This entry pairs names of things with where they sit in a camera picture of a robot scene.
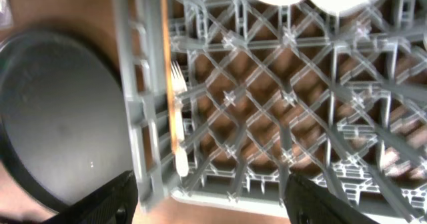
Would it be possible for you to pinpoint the grey dishwasher rack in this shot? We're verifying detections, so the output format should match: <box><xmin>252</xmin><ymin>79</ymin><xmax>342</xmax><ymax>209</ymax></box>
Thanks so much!
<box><xmin>113</xmin><ymin>0</ymin><xmax>426</xmax><ymax>223</ymax></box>

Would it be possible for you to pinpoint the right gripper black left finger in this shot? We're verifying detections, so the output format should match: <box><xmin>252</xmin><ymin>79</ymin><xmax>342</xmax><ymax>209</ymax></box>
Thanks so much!
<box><xmin>45</xmin><ymin>171</ymin><xmax>138</xmax><ymax>224</ymax></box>

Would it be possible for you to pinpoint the wooden chopstick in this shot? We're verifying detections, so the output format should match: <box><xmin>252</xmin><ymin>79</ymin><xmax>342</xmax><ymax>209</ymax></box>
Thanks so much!
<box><xmin>160</xmin><ymin>0</ymin><xmax>178</xmax><ymax>154</ymax></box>

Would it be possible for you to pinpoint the white plastic fork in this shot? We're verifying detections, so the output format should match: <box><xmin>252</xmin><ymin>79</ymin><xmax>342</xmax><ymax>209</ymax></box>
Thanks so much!
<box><xmin>171</xmin><ymin>61</ymin><xmax>189</xmax><ymax>177</ymax></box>

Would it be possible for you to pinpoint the round black tray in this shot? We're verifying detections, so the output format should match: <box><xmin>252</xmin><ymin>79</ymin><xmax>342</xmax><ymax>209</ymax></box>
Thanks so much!
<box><xmin>1</xmin><ymin>29</ymin><xmax>132</xmax><ymax>212</ymax></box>

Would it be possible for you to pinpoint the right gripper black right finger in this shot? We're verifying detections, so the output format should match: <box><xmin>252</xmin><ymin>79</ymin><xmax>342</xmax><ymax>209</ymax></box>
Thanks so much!
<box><xmin>284</xmin><ymin>174</ymin><xmax>377</xmax><ymax>224</ymax></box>

